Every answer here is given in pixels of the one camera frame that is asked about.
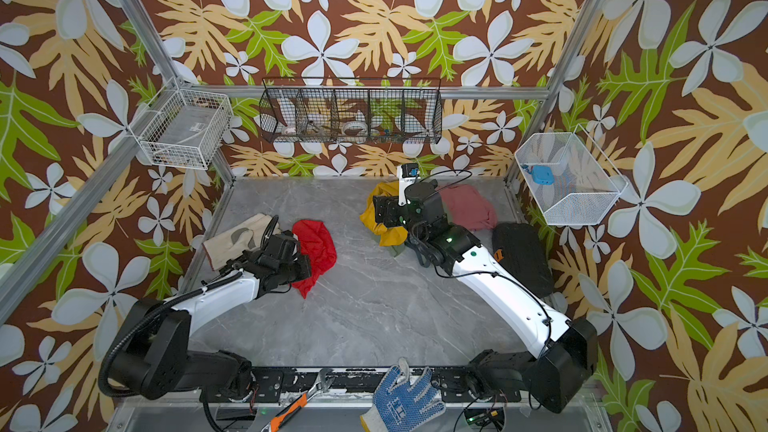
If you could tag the blue object in basket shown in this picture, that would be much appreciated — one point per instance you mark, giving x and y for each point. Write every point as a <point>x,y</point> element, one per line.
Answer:
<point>541,175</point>

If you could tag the black wire basket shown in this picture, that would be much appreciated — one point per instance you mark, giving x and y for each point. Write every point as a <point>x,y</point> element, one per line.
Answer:
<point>355,110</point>

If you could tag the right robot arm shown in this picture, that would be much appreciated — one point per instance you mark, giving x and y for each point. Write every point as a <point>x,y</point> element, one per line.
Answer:
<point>561,353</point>

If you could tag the white wire basket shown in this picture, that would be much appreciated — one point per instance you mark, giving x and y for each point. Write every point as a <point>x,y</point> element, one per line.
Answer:
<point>184,127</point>
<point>587,182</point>

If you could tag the aluminium frame post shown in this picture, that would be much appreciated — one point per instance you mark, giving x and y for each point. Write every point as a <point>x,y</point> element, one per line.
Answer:
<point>145,31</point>

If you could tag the beige leather work glove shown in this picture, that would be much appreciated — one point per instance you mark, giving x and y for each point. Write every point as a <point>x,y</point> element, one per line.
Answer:
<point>231,243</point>

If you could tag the white wire basket right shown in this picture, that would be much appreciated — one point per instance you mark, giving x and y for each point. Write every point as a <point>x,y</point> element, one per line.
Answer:
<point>587,182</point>

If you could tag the white wire basket left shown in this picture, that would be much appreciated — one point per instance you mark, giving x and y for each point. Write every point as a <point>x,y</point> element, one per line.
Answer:
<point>184,127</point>

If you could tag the yellow cloth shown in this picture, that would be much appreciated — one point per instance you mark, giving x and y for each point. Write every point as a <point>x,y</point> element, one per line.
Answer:
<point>374,218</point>

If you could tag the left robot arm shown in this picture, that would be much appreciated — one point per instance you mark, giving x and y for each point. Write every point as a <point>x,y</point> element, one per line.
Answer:
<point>150,355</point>

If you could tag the red cloth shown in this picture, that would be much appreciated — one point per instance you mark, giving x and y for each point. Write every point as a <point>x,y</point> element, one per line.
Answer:
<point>317,244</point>

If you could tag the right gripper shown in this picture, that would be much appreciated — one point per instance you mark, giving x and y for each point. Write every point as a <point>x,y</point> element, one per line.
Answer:
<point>385,211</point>

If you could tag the pink cloth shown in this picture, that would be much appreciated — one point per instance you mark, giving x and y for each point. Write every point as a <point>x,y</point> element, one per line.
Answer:
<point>466,207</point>

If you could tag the black pouch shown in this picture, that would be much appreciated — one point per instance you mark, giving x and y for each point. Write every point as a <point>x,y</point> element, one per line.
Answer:
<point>517,248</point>

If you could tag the blue dotted work glove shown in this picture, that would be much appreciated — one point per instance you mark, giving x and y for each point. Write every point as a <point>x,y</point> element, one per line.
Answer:
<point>398,404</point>

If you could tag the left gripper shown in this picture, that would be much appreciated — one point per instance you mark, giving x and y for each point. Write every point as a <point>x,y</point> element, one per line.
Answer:
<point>304,260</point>

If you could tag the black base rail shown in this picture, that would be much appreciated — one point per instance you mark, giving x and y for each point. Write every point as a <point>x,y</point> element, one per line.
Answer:
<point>457,384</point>

